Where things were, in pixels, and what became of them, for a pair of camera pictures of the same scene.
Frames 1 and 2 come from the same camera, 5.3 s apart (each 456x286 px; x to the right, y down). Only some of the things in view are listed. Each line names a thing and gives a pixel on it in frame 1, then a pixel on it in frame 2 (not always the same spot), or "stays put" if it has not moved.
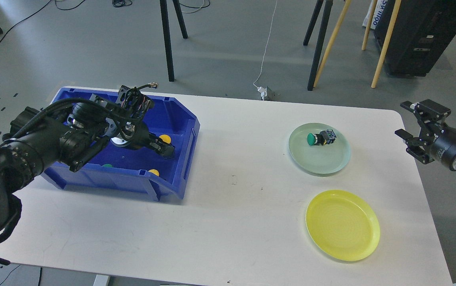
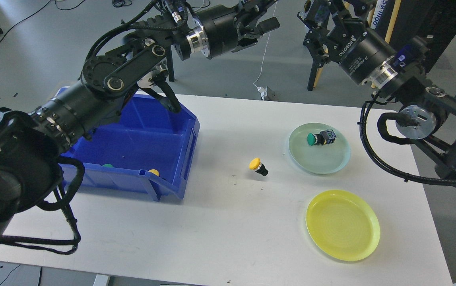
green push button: x=325 y=137 stays put
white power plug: x=263 y=91 stays put
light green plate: x=319 y=159 stays put
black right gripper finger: x=415 y=147 to x=315 y=12
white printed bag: x=381 y=5 stays put
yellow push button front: x=154 y=171 stays put
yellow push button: x=165 y=138 to x=255 y=164
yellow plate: x=342 y=225 stays put
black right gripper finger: x=430 y=111 to x=346 y=16
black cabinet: x=422 y=29 stays put
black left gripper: x=135 y=134 to x=226 y=25
